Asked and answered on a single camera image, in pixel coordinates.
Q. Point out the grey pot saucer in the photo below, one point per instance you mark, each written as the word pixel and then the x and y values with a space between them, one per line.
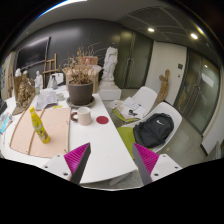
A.
pixel 70 104

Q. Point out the yellow drink bottle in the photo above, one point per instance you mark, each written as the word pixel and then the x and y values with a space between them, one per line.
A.
pixel 38 126

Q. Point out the black backpack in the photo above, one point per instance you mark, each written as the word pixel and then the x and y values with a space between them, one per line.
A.
pixel 154 131

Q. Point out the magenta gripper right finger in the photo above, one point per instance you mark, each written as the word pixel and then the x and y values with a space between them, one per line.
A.
pixel 145 160

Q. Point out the white statue pedestal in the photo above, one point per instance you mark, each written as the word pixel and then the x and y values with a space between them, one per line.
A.
pixel 108 90

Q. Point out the white chair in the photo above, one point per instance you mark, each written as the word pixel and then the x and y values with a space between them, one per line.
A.
pixel 167 109
pixel 144 96

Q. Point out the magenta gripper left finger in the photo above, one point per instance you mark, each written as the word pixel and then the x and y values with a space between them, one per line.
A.
pixel 76 161

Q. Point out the papers stack on chair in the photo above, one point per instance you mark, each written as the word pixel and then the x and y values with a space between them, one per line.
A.
pixel 130 109

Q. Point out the dried brown plant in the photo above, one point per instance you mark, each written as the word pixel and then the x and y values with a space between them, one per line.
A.
pixel 81 51

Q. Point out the dark plant pot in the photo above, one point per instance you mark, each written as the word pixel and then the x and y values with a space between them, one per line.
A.
pixel 80 94

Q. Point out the wooden figure sculpture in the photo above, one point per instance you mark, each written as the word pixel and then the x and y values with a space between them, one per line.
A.
pixel 164 86

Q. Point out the white standing statue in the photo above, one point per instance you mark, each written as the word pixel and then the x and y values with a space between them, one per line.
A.
pixel 110 61

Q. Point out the white chair far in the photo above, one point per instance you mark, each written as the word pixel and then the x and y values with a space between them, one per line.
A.
pixel 144 96

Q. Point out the wooden easel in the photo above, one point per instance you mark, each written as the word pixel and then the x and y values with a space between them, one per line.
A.
pixel 50 66

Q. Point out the brown cardboard sheet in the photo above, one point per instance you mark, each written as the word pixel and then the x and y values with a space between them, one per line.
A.
pixel 51 139

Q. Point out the brown carved sculpture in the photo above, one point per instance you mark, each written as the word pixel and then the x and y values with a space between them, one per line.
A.
pixel 24 92

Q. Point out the white chair near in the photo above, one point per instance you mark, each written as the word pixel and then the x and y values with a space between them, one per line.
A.
pixel 167 109

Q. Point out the white and maroon mug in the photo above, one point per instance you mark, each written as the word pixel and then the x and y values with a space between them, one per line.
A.
pixel 82 116

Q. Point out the small white bust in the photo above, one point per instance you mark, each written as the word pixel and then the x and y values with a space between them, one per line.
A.
pixel 39 80

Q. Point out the crumpled paper sheet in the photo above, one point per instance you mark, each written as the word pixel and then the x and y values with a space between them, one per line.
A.
pixel 45 99

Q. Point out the green seat cushion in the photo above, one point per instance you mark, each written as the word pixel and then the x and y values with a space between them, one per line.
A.
pixel 127 136

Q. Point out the red round coaster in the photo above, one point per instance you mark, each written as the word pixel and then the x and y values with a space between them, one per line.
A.
pixel 102 119

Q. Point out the cardboard box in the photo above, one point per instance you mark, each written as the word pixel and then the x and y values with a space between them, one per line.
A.
pixel 82 70

